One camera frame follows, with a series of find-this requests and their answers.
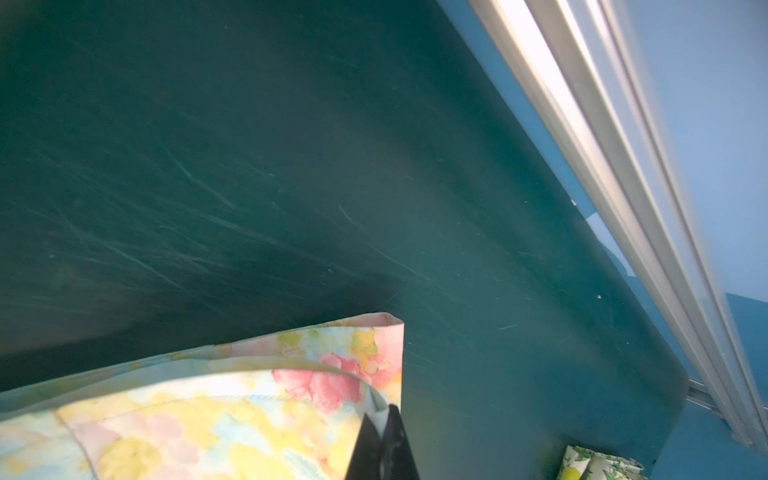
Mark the rear aluminium frame rail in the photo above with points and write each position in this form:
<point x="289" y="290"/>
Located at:
<point x="576" y="62"/>

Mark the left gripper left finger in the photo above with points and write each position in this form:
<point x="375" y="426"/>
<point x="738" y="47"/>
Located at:
<point x="366" y="459"/>

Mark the pink floral skirt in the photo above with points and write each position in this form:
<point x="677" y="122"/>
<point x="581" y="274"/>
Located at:
<point x="288" y="405"/>

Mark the lemon print skirt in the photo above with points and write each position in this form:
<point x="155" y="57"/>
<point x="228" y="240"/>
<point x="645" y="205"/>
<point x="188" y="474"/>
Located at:
<point x="580" y="463"/>

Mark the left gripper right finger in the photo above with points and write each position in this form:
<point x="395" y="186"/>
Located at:
<point x="396" y="457"/>

